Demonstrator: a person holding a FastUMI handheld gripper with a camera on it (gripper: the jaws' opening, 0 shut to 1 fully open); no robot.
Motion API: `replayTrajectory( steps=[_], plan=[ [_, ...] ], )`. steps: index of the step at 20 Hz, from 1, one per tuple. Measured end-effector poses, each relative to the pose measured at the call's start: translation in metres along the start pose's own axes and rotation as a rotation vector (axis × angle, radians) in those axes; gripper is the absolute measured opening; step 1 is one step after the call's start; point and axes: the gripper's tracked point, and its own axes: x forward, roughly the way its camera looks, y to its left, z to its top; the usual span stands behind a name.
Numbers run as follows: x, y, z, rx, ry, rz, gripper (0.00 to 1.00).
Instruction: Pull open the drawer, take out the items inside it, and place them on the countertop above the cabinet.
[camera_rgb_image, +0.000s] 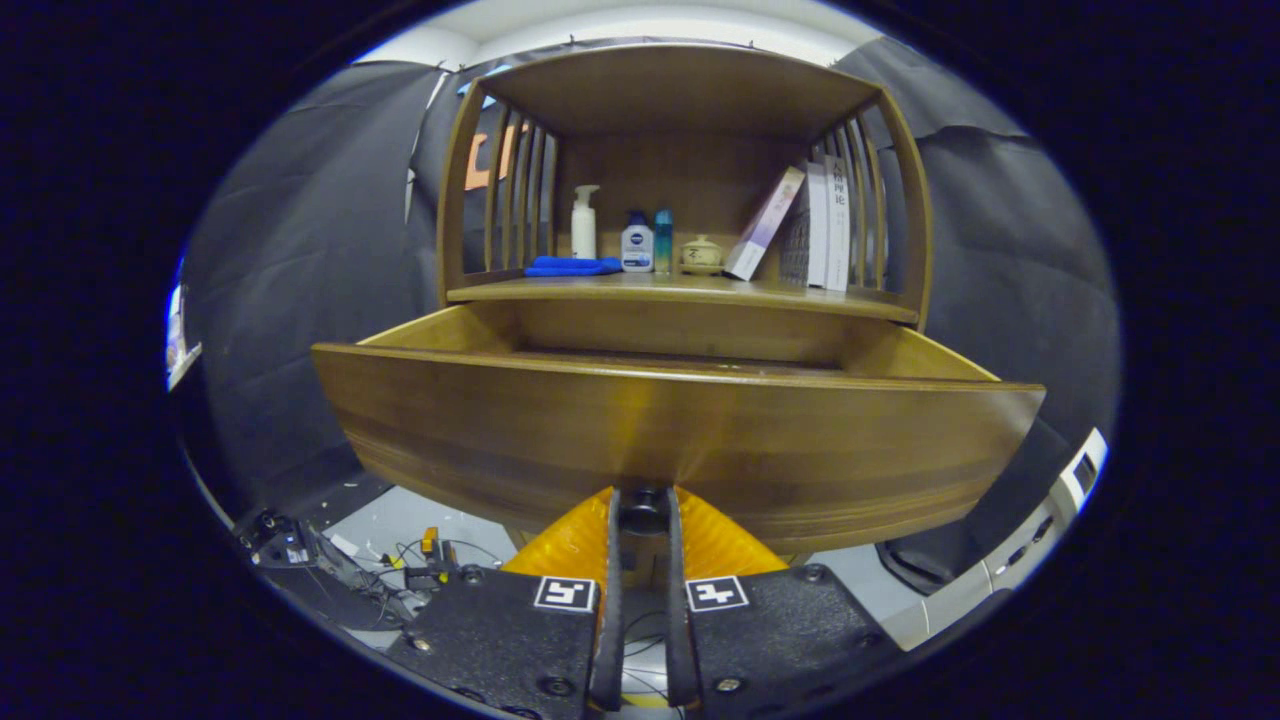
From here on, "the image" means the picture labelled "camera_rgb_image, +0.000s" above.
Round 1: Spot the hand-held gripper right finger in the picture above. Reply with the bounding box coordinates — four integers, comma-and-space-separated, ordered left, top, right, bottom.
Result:
665, 487, 906, 720

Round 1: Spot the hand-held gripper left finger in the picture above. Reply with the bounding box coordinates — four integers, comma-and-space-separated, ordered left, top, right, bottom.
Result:
385, 487, 626, 720

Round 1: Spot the wooden drawer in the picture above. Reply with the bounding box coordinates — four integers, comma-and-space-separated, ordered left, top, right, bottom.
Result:
312, 300, 1047, 556

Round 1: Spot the wooden countertop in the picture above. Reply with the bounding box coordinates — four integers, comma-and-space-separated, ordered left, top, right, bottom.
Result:
447, 272, 919, 323

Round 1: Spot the wooden cabinet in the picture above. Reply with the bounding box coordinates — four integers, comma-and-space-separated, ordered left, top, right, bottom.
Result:
437, 43, 934, 566

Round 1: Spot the black floor equipment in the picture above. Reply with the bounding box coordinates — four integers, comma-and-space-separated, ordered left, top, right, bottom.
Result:
235, 505, 401, 631

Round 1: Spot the blue folded cloth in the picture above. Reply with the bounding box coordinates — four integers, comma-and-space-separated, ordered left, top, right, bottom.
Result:
524, 256, 623, 277

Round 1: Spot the white bottle blue cap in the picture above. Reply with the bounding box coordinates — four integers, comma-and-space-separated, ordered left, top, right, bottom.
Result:
621, 210, 655, 273

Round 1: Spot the white pump bottle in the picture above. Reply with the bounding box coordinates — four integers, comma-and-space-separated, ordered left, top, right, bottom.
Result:
571, 185, 601, 260

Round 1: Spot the purple white book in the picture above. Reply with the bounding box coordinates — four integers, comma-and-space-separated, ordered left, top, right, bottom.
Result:
723, 166, 806, 282

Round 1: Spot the white book black lettering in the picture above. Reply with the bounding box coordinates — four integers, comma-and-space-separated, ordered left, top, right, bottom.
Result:
824, 155, 853, 292

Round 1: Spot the white book patterned cover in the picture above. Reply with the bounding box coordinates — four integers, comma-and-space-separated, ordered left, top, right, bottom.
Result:
780, 160, 829, 289

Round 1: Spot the tangle of black cables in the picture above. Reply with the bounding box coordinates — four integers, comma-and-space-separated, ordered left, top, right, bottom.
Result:
380, 525, 501, 601

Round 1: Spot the wall poster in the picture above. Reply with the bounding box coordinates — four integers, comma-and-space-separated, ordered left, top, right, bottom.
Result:
165, 285, 203, 391

